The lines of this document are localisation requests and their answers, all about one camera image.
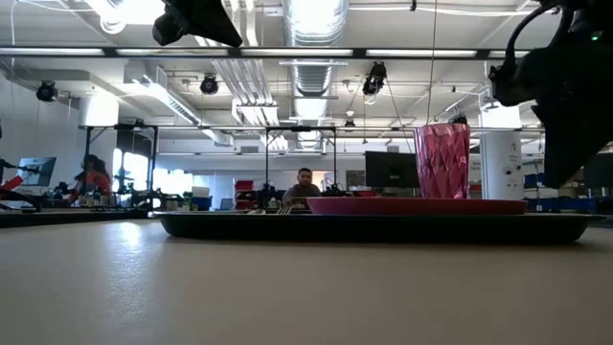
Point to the red faceted plastic cup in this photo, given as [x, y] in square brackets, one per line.
[440, 163]

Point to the silver ventilation duct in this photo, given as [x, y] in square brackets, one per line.
[313, 76]

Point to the dark green plastic tray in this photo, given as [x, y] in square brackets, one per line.
[383, 230]

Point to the red storage bins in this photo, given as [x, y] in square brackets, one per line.
[244, 186]

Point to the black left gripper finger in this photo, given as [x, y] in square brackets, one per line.
[211, 21]

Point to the white round pillar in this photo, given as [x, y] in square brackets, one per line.
[500, 163]

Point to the pink round plate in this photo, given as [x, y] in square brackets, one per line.
[407, 207]

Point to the black ceiling spotlight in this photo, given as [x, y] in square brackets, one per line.
[374, 79]
[47, 91]
[209, 85]

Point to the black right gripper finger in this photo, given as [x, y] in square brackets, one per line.
[570, 139]

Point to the black overhead bar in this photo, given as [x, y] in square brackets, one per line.
[234, 52]

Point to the black monitor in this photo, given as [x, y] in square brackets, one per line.
[390, 170]

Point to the blue storage bins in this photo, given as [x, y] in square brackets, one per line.
[565, 205]

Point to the lit computer monitor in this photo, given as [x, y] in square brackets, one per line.
[38, 171]

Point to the person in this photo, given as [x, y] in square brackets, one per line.
[301, 189]
[93, 184]

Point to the black neighbouring table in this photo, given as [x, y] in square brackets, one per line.
[57, 218]

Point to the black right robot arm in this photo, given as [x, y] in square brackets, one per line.
[584, 19]

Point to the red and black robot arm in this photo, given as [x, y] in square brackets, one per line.
[12, 183]

